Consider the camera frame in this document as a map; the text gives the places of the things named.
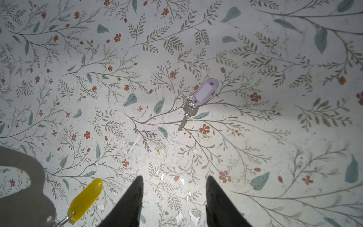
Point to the yellow key tag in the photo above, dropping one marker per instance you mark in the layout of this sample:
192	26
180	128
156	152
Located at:
80	205

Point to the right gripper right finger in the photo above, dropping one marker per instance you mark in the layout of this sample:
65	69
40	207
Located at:
220	210

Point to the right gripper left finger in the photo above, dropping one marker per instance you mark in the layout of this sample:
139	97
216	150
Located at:
127	212

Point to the purple key tag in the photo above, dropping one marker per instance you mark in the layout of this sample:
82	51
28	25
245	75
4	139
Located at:
205	91

